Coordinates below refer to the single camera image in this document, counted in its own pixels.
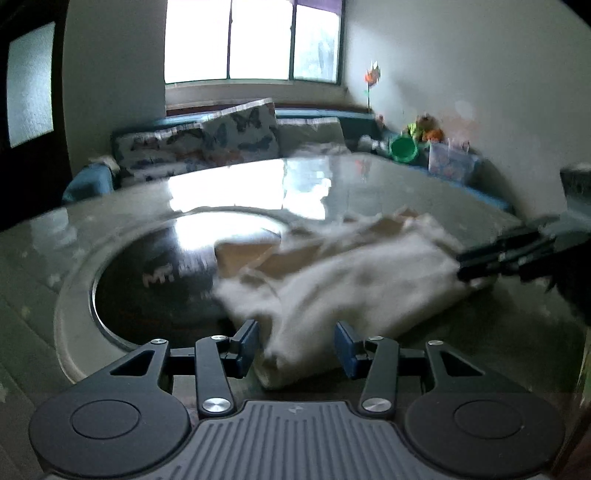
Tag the colourful pinwheel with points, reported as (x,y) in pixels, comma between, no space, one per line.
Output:
(373,76)

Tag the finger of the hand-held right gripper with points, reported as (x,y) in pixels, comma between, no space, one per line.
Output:
(508,268)
(508,247)

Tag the round black cooktop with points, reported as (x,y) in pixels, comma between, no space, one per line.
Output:
(157,286)

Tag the blue sofa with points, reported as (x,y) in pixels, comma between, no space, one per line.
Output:
(87,182)

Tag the green framed window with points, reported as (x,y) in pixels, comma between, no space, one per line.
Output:
(231,41)

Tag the long butterfly print cushion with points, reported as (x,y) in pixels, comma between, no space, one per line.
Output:
(157,152)

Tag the purple window blind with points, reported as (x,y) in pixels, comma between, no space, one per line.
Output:
(323,4)

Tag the clear plastic storage box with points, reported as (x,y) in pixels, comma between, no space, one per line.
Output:
(450,159)

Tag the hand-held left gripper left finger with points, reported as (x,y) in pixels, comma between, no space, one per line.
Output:
(249,342)

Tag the plain white pillow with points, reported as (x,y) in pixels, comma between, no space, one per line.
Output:
(309,136)

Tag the white plush toy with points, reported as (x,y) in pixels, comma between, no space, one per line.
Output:
(373,144)

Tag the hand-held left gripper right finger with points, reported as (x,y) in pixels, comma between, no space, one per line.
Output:
(344,345)

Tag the orange plush toy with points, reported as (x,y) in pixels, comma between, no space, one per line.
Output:
(434,135)

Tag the dark door with frosted glass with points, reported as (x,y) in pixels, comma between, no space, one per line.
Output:
(30,83)

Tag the yellow green plush toy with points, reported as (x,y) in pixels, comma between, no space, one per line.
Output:
(418,128)

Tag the butterfly print pillow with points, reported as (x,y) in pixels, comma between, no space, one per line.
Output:
(244,134)

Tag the cream shirt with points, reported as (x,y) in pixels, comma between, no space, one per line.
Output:
(351,286)

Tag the green plastic bucket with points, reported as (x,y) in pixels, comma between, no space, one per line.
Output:
(404,148)

